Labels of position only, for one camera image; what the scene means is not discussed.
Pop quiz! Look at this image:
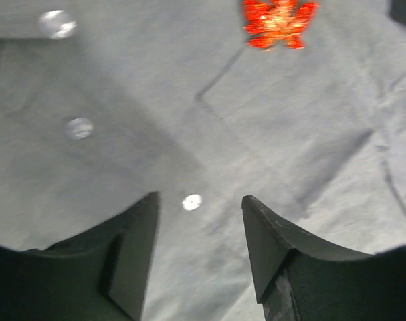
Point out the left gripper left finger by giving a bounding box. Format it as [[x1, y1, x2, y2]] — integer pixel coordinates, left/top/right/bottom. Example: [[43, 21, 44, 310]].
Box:
[[0, 192, 159, 321]]

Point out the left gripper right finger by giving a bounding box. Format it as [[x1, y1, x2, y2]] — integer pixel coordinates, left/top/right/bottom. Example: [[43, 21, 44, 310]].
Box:
[[241, 195, 406, 321]]

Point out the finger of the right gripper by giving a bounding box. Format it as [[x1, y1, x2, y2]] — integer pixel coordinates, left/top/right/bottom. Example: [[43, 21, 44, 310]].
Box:
[[389, 0, 406, 26]]

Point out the orange brooch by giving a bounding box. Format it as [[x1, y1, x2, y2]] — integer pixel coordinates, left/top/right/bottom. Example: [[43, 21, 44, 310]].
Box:
[[241, 0, 319, 51]]

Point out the grey button shirt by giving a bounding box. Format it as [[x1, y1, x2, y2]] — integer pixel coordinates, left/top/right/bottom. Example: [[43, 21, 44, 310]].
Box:
[[0, 1, 406, 320]]

